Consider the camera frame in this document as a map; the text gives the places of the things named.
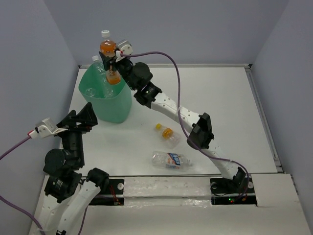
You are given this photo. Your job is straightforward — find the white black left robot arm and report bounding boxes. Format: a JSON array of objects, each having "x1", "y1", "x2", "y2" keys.
[{"x1": 33, "y1": 102, "x2": 109, "y2": 235}]

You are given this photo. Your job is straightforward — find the purple camera cable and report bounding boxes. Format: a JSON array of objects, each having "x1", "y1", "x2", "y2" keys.
[
  {"x1": 119, "y1": 50, "x2": 250, "y2": 196},
  {"x1": 0, "y1": 136, "x2": 45, "y2": 232}
]

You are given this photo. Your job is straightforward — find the clear bottle yellow cap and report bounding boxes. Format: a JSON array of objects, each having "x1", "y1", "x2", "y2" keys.
[{"x1": 155, "y1": 123, "x2": 181, "y2": 149}]

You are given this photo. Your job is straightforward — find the green plastic bin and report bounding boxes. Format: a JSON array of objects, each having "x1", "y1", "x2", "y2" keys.
[{"x1": 79, "y1": 65, "x2": 132, "y2": 123}]

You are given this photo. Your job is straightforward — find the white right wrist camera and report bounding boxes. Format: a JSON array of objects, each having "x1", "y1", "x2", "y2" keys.
[{"x1": 115, "y1": 40, "x2": 133, "y2": 60}]

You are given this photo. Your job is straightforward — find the small clear plastic bottle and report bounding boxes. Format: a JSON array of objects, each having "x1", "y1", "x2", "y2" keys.
[{"x1": 103, "y1": 87, "x2": 116, "y2": 98}]

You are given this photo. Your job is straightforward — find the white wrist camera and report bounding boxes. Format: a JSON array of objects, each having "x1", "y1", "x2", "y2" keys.
[
  {"x1": 27, "y1": 117, "x2": 67, "y2": 139},
  {"x1": 115, "y1": 40, "x2": 133, "y2": 60}
]

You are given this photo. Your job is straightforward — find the orange label bottle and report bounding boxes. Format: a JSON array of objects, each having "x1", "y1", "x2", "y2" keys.
[{"x1": 100, "y1": 30, "x2": 121, "y2": 85}]

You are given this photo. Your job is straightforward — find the crushed clear bottle white cap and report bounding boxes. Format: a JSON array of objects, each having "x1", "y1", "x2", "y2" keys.
[{"x1": 85, "y1": 88, "x2": 98, "y2": 98}]

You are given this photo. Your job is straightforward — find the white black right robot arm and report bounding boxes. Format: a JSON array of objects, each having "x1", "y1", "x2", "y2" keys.
[{"x1": 99, "y1": 50, "x2": 248, "y2": 192}]

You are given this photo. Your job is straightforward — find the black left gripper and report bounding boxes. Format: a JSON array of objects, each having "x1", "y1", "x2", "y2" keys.
[{"x1": 55, "y1": 100, "x2": 99, "y2": 165}]

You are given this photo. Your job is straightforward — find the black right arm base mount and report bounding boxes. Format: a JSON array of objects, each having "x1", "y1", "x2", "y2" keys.
[{"x1": 210, "y1": 177, "x2": 257, "y2": 206}]

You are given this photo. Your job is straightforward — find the long clear bottle white cap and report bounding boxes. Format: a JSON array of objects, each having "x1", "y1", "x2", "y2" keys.
[{"x1": 92, "y1": 55, "x2": 107, "y2": 85}]

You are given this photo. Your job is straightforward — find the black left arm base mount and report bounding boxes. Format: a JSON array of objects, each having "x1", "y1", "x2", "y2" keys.
[{"x1": 90, "y1": 178, "x2": 124, "y2": 206}]

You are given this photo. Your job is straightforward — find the clear bottle white blue label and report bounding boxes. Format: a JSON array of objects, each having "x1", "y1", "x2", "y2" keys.
[{"x1": 151, "y1": 151, "x2": 193, "y2": 171}]

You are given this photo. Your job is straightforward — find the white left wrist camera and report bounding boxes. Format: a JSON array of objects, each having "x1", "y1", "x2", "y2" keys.
[{"x1": 27, "y1": 117, "x2": 67, "y2": 139}]

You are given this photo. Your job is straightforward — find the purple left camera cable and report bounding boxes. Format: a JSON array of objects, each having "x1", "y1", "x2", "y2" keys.
[{"x1": 0, "y1": 136, "x2": 45, "y2": 232}]

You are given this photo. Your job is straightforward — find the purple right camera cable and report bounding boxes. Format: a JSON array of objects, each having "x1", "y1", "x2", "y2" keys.
[{"x1": 119, "y1": 50, "x2": 250, "y2": 196}]

